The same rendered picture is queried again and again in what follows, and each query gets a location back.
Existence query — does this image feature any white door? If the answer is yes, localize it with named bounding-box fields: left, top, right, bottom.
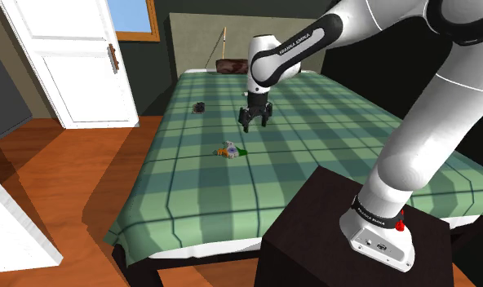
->
left=0, top=0, right=140, bottom=130

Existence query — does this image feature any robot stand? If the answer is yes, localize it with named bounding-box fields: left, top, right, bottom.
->
left=254, top=166, right=455, bottom=287

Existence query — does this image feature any brown pillow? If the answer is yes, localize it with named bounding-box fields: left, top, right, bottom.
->
left=215, top=58, right=250, bottom=76

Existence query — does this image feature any white cabinet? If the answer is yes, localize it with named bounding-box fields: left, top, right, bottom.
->
left=0, top=168, right=64, bottom=275

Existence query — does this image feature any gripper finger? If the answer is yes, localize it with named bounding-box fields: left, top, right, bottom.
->
left=260, top=103, right=274, bottom=128
left=237, top=107, right=254, bottom=134

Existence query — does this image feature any thin wooden stick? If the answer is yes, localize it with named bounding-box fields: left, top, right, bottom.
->
left=204, top=26, right=228, bottom=69

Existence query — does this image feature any window with wooden frame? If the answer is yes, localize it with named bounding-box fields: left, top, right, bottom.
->
left=106, top=0, right=162, bottom=43

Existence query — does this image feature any orange green white toy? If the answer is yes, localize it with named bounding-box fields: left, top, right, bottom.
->
left=213, top=140, right=249, bottom=161

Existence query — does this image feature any bed with green plaid cover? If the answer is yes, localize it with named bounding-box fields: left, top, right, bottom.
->
left=103, top=12, right=483, bottom=287

